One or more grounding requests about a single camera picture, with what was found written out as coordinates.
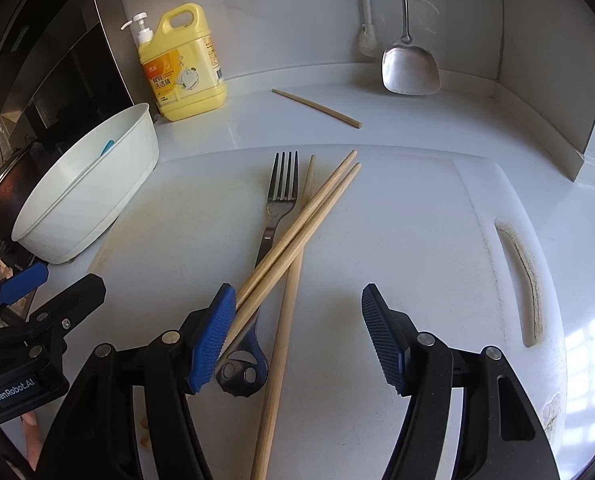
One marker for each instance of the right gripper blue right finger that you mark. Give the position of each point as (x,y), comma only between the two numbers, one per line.
(392,334)

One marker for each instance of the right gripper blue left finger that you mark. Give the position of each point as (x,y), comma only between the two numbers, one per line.
(208,329)

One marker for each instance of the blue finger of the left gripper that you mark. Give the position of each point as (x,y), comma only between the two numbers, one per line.
(23,283)
(71,306)

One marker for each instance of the bamboo chopstick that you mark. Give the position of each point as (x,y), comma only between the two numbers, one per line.
(307,211)
(250,307)
(275,379)

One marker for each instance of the steel fork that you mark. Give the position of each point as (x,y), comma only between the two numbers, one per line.
(244,371)

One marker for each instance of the teal rabbit handle spoon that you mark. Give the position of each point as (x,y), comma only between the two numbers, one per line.
(107,147)

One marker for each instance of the person left hand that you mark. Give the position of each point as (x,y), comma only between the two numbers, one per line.
(33,438)

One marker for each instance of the dark pot with lid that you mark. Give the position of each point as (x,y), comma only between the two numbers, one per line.
(19,176)

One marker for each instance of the white cutting board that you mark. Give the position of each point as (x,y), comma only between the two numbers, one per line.
(443,236)

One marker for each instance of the white round basin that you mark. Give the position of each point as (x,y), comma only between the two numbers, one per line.
(82,194)

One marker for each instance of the chopstick on counter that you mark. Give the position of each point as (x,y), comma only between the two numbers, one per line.
(321,108)

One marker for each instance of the yellow dish soap bottle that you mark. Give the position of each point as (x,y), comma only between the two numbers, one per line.
(180,62)

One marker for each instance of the steel spatula hanging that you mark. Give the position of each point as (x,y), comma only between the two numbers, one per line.
(407,69)

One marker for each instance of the white dish brush hanging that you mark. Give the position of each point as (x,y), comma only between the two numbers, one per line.
(367,43)

